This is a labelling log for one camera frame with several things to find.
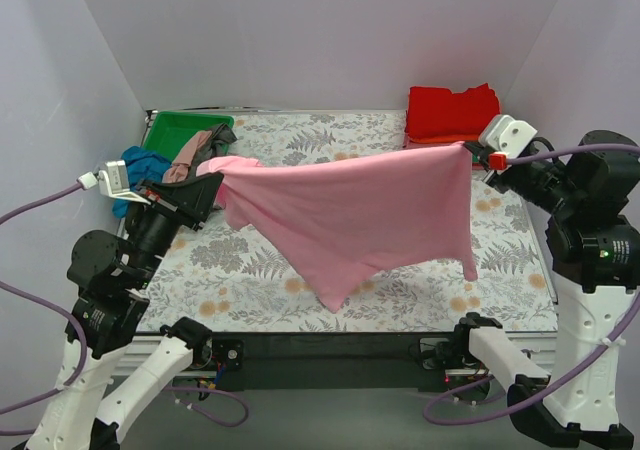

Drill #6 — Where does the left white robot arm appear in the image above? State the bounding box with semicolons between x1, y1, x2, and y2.
20;173;223;449

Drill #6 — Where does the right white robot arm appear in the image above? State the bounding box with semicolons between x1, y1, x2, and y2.
453;130;639;449

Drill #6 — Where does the dusty pink t-shirt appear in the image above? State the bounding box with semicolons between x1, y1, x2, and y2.
162;130;212;183

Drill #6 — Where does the blue t-shirt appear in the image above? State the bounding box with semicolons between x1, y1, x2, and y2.
121;146;171;188

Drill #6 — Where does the green plastic bin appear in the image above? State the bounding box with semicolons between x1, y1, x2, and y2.
142;111;235;161

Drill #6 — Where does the grey t-shirt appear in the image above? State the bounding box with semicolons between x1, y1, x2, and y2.
187;123;237;180

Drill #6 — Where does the floral table mat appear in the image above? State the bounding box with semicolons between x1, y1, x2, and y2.
139;112;556;333

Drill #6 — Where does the red folded t-shirt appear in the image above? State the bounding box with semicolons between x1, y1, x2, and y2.
405;83;501;136

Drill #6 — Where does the pink folded t-shirt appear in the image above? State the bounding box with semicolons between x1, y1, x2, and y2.
402;139;448;150

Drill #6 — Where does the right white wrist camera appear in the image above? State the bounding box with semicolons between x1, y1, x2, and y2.
478;114;538;172

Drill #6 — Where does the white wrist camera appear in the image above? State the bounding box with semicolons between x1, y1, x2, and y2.
77;160;149;205
478;114;538;172

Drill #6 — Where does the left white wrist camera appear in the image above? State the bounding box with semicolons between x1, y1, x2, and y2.
77;160;149;205

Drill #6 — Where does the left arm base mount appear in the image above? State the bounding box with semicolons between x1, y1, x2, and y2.
178;339;244;402

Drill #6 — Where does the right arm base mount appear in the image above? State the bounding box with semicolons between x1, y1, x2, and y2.
415;337;489;393

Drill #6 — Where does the aluminium frame rail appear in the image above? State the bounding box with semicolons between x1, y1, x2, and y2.
114;332;561;396

